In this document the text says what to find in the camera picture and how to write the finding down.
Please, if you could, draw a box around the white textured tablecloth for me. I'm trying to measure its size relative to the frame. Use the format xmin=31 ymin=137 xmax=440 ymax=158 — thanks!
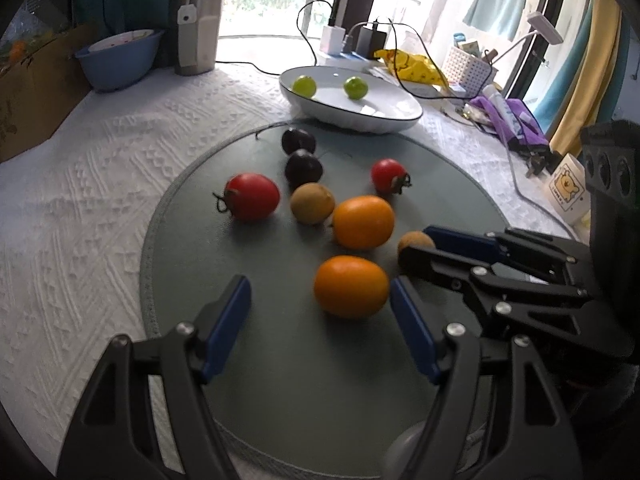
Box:
xmin=0 ymin=60 xmax=591 ymax=476

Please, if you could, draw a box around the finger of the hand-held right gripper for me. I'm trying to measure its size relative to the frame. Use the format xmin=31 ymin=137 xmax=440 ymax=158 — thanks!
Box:
xmin=398 ymin=246 xmax=633 ymax=358
xmin=422 ymin=226 xmax=596 ymax=291

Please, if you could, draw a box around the purple pouch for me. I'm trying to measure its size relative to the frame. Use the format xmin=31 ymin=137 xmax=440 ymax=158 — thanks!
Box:
xmin=467 ymin=95 xmax=551 ymax=153

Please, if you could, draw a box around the white plate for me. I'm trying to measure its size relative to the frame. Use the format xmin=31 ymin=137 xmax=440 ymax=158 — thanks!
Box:
xmin=279 ymin=66 xmax=424 ymax=135

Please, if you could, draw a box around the long black cable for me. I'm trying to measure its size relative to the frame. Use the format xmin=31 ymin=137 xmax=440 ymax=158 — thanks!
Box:
xmin=215 ymin=1 xmax=341 ymax=77

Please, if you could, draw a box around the cardboard box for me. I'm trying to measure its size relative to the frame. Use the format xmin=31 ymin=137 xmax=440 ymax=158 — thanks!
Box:
xmin=0 ymin=20 xmax=101 ymax=163

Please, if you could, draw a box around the large red tomato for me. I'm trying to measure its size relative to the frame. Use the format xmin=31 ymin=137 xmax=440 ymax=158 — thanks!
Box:
xmin=213 ymin=173 xmax=281 ymax=223

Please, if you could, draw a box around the black charger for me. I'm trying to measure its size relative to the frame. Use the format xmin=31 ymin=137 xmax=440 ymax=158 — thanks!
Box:
xmin=356 ymin=27 xmax=388 ymax=60

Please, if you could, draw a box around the pale inner bowl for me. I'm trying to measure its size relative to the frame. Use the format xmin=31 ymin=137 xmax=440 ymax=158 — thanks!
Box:
xmin=89 ymin=30 xmax=156 ymax=53

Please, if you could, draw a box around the brown longan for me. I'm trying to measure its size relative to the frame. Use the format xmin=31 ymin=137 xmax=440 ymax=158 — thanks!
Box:
xmin=397 ymin=230 xmax=436 ymax=261

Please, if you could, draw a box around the orange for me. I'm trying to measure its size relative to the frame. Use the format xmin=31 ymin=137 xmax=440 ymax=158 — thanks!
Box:
xmin=332 ymin=195 xmax=396 ymax=251
xmin=313 ymin=255 xmax=390 ymax=319

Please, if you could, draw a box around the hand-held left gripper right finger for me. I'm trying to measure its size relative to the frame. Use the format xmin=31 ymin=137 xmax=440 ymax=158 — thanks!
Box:
xmin=390 ymin=276 xmax=583 ymax=480

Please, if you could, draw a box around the dark cherry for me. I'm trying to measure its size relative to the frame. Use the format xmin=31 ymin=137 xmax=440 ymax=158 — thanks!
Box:
xmin=285 ymin=149 xmax=324 ymax=187
xmin=255 ymin=127 xmax=317 ymax=156

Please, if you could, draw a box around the round grey mat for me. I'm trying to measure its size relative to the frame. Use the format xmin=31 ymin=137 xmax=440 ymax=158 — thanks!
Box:
xmin=140 ymin=122 xmax=511 ymax=478

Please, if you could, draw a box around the blue bowl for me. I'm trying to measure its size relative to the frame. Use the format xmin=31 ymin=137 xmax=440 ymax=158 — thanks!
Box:
xmin=75 ymin=29 xmax=165 ymax=92

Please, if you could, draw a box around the steel tumbler with strap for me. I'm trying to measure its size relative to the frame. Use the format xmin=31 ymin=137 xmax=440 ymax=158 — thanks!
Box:
xmin=173 ymin=0 xmax=223 ymax=77

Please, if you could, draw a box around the white perforated basket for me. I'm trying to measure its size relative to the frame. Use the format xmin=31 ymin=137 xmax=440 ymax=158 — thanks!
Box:
xmin=442 ymin=45 xmax=498 ymax=98

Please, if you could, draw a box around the black charger cable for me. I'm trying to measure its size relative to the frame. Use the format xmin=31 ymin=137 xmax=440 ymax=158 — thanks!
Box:
xmin=372 ymin=17 xmax=468 ymax=100

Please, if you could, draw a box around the brown kiwi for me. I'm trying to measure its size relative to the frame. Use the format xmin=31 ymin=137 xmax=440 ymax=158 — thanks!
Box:
xmin=290 ymin=182 xmax=336 ymax=225

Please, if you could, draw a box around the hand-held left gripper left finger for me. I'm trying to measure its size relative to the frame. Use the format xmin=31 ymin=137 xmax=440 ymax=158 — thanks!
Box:
xmin=57 ymin=275 xmax=252 ymax=480

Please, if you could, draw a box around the small red tomato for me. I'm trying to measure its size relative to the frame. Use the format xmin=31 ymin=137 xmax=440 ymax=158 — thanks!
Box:
xmin=371 ymin=158 xmax=412 ymax=195

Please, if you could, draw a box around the grey cable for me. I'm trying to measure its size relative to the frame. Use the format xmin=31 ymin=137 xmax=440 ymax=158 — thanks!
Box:
xmin=500 ymin=135 xmax=581 ymax=241

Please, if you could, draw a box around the white bear mug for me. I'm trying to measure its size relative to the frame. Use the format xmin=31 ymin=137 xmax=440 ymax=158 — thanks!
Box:
xmin=542 ymin=152 xmax=593 ymax=226

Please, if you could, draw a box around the yellow and blue curtain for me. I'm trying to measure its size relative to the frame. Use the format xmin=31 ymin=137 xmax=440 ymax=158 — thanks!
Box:
xmin=530 ymin=0 xmax=640 ymax=146

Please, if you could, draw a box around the yellow plastic bag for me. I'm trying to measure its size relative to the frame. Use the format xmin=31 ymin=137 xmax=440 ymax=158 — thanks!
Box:
xmin=374 ymin=49 xmax=451 ymax=92

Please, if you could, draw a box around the white desk lamp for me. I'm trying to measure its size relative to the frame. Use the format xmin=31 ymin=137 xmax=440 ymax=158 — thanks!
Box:
xmin=495 ymin=11 xmax=565 ymax=91

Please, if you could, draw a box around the pale blue hanging towel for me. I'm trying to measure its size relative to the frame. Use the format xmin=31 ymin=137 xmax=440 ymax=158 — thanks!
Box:
xmin=462 ymin=0 xmax=533 ymax=41

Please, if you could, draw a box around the white power strip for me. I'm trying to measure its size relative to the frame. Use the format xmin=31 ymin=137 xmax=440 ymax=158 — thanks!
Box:
xmin=320 ymin=50 xmax=396 ymax=73

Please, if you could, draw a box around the white charger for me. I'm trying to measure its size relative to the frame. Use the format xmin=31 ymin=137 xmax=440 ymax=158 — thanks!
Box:
xmin=320 ymin=24 xmax=346 ymax=56

